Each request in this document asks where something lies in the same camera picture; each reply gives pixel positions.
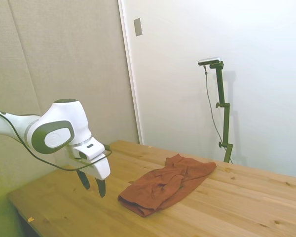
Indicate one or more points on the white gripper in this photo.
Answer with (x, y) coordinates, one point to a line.
(98, 169)

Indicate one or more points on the rust red shorts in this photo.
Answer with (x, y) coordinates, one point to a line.
(167, 182)

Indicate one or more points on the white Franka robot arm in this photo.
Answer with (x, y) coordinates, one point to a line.
(64, 116)

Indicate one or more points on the small orange tape piece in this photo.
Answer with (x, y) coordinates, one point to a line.
(30, 219)

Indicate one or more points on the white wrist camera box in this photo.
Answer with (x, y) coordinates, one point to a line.
(88, 150)

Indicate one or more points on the white door frame trim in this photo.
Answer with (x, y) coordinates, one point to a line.
(130, 74)

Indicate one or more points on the dark green camera stand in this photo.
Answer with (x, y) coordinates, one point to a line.
(226, 123)

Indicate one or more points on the grey wall switch plate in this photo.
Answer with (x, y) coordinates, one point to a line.
(138, 26)

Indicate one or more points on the grey exterior camera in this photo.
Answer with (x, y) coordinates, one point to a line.
(209, 60)

